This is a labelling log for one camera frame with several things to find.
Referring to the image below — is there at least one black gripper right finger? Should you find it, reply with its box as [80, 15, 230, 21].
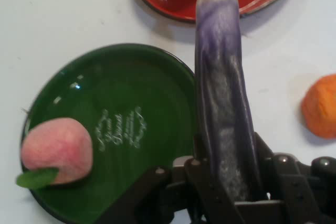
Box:
[252, 132, 336, 224]

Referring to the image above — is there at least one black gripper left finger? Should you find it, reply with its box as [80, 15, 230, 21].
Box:
[94, 133, 237, 224]

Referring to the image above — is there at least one purple toy eggplant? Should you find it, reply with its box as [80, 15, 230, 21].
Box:
[193, 0, 265, 201]

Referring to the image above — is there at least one orange toy fruit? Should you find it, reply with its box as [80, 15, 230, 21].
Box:
[301, 73, 336, 140]

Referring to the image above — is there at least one green round plate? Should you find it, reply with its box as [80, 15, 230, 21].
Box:
[20, 42, 201, 224]

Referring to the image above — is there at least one pink toy peach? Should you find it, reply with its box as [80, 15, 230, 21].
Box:
[15, 117, 95, 190]

